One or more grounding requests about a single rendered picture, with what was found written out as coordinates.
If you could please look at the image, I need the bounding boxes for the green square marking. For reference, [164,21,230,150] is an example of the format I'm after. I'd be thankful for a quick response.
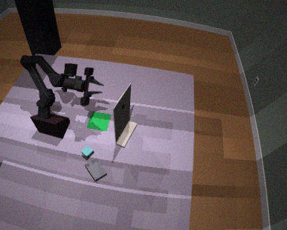
[87,112,111,131]

